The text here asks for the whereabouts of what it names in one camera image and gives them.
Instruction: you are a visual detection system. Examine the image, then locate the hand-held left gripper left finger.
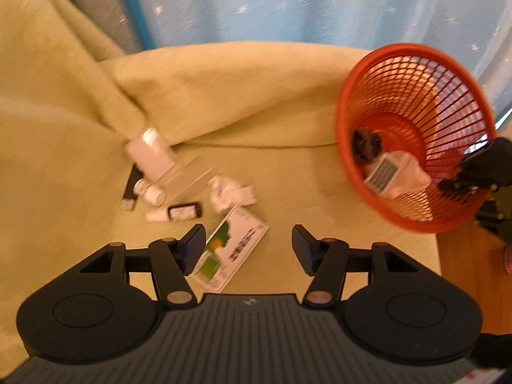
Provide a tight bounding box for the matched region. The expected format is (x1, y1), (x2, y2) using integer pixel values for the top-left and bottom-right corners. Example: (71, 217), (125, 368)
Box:
(64, 224), (207, 309)

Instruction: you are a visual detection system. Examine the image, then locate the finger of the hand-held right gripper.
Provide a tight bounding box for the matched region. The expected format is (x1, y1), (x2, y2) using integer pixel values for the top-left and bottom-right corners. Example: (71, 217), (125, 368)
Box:
(438, 137), (512, 204)

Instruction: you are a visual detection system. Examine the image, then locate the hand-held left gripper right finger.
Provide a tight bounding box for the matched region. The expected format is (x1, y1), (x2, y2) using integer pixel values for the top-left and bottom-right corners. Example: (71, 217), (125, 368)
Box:
(292, 224), (436, 309)

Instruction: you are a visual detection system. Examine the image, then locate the green and white box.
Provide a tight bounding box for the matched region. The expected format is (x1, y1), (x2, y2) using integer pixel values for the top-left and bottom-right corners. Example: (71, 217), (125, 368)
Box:
(189, 205), (270, 293)

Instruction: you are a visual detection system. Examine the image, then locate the white paper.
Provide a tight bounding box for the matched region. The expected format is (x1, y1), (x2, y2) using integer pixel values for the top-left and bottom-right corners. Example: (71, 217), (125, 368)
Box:
(208, 175), (258, 213)

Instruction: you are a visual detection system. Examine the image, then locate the white tissue wad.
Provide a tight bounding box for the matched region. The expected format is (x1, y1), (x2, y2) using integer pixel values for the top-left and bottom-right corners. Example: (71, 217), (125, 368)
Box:
(394, 151), (433, 201)

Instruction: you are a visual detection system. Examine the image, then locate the white box with grey panel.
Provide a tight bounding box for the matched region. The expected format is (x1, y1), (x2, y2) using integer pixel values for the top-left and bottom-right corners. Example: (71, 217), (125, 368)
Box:
(364, 153), (403, 198)

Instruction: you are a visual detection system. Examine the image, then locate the red plastic mesh basket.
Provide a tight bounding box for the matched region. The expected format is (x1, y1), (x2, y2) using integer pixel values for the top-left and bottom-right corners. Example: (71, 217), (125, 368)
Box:
(335, 43), (499, 235)

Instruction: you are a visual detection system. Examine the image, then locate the dark hair scrunchie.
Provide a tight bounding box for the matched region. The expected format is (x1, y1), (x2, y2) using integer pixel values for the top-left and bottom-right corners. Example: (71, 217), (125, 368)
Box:
(351, 128), (385, 165)

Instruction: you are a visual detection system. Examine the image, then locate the white pill bottle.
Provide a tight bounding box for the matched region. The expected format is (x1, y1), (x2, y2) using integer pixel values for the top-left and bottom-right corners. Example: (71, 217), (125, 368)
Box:
(134, 179), (167, 205)

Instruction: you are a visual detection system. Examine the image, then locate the black flat object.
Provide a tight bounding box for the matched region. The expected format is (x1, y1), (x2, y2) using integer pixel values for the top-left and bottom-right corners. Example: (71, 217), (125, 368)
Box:
(121, 166), (145, 212)

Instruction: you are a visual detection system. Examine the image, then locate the plain white box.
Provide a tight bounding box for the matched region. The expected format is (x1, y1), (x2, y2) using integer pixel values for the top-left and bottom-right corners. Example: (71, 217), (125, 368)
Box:
(125, 127), (177, 183)

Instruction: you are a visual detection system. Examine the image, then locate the sofa with yellow-green cover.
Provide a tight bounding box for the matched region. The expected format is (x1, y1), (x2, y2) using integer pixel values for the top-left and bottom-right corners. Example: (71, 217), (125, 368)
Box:
(0, 0), (441, 369)

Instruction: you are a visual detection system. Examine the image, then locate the blue star-print curtain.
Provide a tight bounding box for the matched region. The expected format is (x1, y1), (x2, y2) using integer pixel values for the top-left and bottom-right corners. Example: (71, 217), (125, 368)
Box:
(114, 0), (512, 137)

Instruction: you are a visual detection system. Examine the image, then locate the grey curtain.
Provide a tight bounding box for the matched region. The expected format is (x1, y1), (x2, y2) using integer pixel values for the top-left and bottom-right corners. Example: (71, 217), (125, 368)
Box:
(50, 0), (141, 57)

